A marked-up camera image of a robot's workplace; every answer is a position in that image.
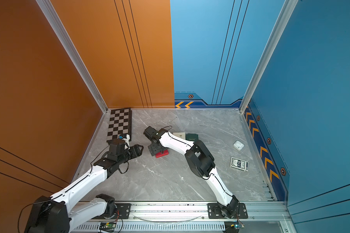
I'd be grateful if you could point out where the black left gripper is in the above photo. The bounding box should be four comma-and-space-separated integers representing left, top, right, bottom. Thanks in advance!
118, 144, 144, 166

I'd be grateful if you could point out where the cream booklet with flower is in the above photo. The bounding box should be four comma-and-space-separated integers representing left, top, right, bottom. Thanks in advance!
173, 132, 186, 140

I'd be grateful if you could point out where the green jewelry box lid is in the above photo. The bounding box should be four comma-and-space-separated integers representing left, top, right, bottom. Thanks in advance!
186, 133, 199, 142

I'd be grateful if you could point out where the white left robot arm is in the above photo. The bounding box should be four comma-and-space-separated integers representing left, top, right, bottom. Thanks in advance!
24, 138, 144, 233

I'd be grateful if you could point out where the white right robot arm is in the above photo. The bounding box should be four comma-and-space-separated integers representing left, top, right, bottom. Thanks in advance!
144, 126, 239, 218

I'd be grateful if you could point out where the playing card deck box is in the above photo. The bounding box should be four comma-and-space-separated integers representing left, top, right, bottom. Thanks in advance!
230, 157, 249, 171

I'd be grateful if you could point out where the black and silver chessboard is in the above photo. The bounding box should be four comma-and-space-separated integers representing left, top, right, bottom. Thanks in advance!
107, 108, 132, 143

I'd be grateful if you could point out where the white earbuds case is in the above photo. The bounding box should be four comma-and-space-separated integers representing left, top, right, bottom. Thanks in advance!
233, 141, 244, 150

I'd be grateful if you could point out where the left green circuit board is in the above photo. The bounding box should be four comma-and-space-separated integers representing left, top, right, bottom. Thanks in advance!
98, 222, 117, 233

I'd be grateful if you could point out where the green circuit board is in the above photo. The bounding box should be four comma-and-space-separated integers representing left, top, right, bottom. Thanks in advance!
98, 222, 117, 233
223, 221, 245, 233

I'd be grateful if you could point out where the right green circuit board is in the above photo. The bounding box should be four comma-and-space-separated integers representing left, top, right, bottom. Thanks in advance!
223, 221, 245, 233

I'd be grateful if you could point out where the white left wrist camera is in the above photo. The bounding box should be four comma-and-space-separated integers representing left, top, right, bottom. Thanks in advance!
118, 134, 130, 149

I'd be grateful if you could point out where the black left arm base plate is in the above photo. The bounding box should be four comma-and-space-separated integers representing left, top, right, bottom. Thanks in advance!
93, 203, 131, 221

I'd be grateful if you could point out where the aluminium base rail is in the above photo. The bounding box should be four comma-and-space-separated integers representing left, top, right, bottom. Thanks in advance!
70, 201, 296, 233

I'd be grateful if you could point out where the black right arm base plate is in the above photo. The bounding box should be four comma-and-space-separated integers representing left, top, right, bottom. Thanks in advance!
207, 203, 249, 219

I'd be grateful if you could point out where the silver aluminium corner post left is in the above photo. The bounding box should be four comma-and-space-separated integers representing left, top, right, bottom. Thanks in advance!
36, 0, 108, 113

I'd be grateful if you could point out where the silver aluminium corner post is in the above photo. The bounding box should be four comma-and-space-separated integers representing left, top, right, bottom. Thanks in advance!
239, 0, 298, 114
36, 0, 108, 113

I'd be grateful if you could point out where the silver aluminium corner post right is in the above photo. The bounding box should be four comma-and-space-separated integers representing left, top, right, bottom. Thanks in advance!
239, 0, 298, 114

